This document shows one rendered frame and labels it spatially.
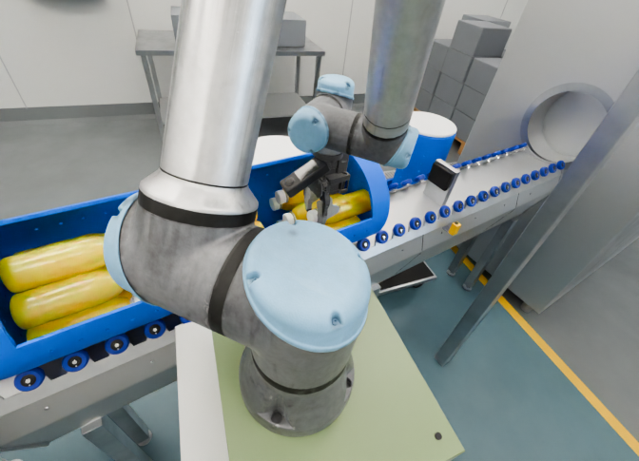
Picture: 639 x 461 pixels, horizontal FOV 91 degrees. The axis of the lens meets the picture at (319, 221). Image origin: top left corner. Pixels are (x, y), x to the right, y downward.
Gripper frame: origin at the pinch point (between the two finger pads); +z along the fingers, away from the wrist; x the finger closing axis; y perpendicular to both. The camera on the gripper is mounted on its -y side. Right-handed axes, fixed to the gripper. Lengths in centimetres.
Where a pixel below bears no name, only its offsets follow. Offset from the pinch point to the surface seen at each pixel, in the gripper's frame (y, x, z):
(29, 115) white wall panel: -111, 360, 102
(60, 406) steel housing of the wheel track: -64, -7, 23
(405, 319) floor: 76, 1, 109
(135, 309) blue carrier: -44.0, -8.4, 0.3
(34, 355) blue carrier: -60, -8, 3
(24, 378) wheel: -66, -5, 13
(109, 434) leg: -64, -3, 55
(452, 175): 59, 1, 2
